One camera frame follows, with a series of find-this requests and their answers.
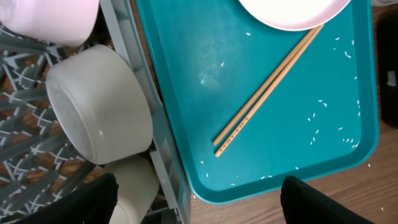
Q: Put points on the teal serving tray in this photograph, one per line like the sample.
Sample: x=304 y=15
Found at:
x=211 y=56

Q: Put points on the grey dishwasher rack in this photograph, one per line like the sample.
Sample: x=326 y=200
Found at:
x=31 y=157

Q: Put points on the wooden chopstick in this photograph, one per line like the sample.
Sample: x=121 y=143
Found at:
x=228 y=139
x=262 y=88

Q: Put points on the white green bowl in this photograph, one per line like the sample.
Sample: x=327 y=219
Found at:
x=100 y=105

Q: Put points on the black food waste tray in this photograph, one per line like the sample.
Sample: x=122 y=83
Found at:
x=387 y=67

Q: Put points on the lower wooden chopstick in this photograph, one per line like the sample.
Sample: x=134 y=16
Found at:
x=228 y=139

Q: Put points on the large pink plate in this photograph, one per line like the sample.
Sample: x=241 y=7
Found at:
x=294 y=15

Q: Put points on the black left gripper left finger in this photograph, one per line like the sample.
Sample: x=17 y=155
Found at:
x=90 y=204

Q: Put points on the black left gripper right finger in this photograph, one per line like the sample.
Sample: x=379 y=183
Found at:
x=303 y=204

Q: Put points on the small pink bowl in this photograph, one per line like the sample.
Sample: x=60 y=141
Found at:
x=64 y=22

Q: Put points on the cream paper cup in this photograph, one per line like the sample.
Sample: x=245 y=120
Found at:
x=138 y=187

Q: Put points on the upper wooden chopstick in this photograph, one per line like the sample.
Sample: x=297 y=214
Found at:
x=262 y=88

